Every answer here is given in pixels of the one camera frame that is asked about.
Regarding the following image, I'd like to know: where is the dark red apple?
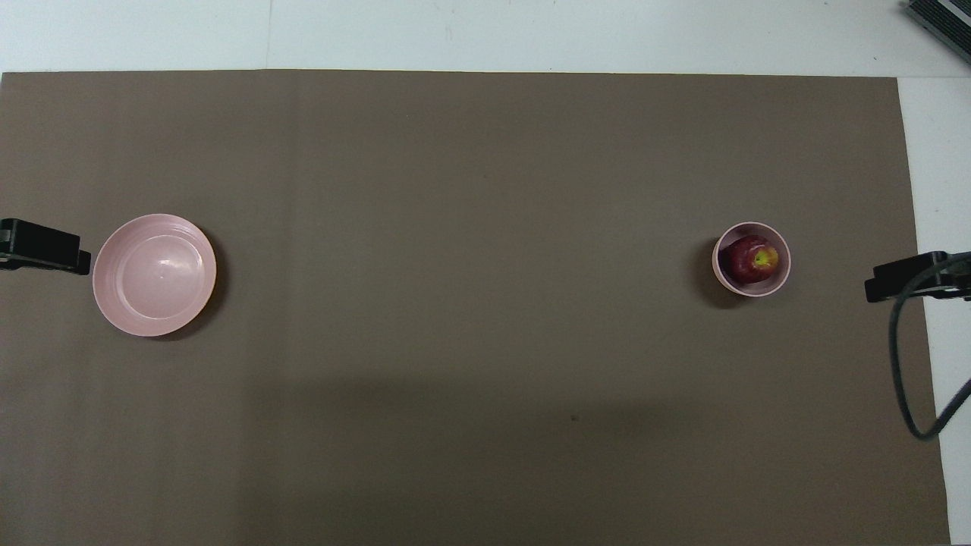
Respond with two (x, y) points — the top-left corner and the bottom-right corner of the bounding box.
(719, 234), (781, 286)

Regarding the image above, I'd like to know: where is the pink round plate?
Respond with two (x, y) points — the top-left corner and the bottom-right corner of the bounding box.
(93, 213), (218, 337)

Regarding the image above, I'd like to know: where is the pink small bowl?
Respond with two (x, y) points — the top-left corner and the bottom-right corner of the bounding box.
(712, 221), (792, 298)

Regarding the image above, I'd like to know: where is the grey ribbed metal device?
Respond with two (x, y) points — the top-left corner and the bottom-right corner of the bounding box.
(903, 0), (971, 65)

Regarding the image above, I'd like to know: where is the brown paper table mat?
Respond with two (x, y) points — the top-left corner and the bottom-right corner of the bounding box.
(0, 70), (951, 546)

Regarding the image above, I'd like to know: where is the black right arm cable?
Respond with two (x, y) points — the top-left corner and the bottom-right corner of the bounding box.
(889, 254), (971, 441)

